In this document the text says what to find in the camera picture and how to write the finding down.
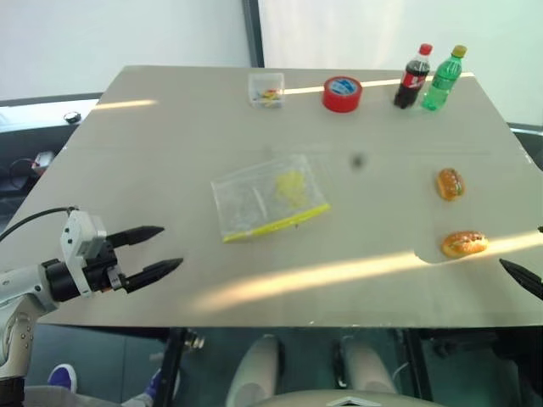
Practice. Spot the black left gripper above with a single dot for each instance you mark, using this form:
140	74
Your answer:
104	269

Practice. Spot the hot dog bun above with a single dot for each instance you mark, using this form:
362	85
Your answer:
450	184
464	243

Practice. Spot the clear zip bag yellow seal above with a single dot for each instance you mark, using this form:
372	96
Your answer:
259	199

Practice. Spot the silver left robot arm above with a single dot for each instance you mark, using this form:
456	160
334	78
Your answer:
19	284

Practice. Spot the purple shoe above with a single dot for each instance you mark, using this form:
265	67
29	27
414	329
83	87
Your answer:
156	383
63	376

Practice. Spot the small round black device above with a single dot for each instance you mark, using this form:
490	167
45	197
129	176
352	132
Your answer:
72	117

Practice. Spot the grey rounded robot leg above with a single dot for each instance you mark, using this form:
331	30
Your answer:
254	369
367	364

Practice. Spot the green bottle yellow cap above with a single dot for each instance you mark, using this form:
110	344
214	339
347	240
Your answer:
441	82

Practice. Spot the cola bottle red cap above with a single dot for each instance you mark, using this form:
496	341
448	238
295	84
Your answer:
410	80

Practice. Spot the clear plastic box coloured bits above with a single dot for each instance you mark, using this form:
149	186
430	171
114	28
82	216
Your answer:
266	91

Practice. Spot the grey robot torso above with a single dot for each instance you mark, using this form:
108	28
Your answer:
339	400

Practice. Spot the red tape roll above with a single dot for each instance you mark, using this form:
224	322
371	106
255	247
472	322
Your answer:
341	99

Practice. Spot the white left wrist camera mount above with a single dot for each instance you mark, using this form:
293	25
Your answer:
78	237

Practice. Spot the black table frame leg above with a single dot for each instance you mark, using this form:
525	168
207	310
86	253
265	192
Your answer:
171	364
418	364

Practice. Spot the black vertical wall pillar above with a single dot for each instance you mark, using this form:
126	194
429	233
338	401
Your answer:
253	34

